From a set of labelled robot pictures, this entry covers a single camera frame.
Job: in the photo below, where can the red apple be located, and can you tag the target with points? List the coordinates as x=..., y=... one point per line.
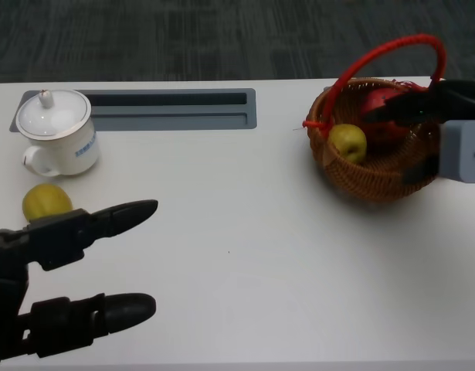
x=374, y=99

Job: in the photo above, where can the white ceramic mug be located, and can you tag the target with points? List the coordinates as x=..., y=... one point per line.
x=71, y=154

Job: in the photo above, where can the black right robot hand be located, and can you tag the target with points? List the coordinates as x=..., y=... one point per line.
x=461, y=100

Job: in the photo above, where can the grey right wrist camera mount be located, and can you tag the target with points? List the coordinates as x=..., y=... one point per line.
x=461, y=150

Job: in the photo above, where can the green pear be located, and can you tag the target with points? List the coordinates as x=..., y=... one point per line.
x=44, y=201
x=349, y=141

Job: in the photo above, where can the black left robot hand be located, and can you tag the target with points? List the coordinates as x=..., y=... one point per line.
x=59, y=235

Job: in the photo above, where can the white mug lid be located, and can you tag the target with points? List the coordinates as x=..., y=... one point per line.
x=51, y=116

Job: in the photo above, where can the red happy birthday ribbon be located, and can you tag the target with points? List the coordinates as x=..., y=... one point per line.
x=409, y=85

